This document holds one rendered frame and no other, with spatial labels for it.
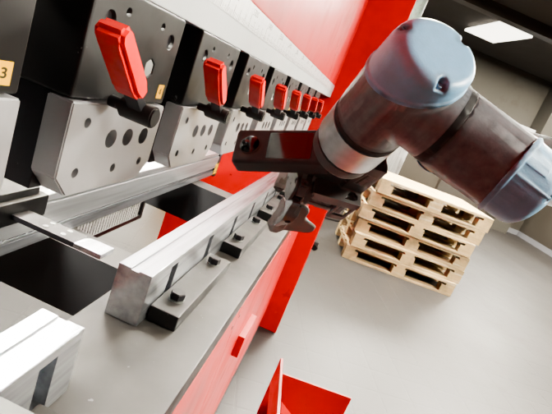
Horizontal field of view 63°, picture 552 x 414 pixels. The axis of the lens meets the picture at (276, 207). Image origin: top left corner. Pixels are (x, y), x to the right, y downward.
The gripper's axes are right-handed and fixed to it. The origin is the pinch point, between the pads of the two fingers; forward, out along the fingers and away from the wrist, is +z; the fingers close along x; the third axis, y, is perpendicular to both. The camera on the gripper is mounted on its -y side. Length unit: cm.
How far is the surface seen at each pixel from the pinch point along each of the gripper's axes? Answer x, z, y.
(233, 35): 16.6, -11.9, -12.1
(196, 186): 42, 90, -7
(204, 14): 9.9, -20.3, -16.0
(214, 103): 4.9, -12.6, -12.3
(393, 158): 375, 495, 310
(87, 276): -8.2, 37.3, -25.6
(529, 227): 460, 703, 802
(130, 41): -6.9, -32.7, -19.4
